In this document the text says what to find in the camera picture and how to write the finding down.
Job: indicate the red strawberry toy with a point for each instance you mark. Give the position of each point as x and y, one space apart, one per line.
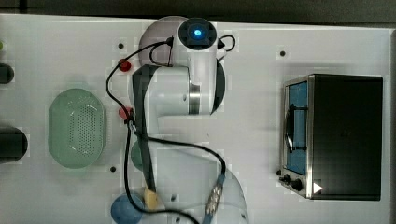
124 113

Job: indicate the dark cylinder object upper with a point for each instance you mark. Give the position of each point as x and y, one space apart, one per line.
6 73

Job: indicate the red tomato toy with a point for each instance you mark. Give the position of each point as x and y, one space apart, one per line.
124 65

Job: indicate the blue round plate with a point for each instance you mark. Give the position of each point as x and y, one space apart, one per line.
123 212

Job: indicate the yellow toy food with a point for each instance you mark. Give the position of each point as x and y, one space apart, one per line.
150 199

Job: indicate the grey round plate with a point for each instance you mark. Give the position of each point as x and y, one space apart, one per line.
159 31

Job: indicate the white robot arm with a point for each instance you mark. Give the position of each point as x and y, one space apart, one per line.
192 181

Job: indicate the green round plate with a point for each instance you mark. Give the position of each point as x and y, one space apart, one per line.
136 156

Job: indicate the green perforated basket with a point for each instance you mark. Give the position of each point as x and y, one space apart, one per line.
77 128

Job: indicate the silver toaster oven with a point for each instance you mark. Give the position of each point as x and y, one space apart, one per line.
332 137

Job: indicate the black cylinder object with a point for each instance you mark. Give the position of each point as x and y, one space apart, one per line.
13 144

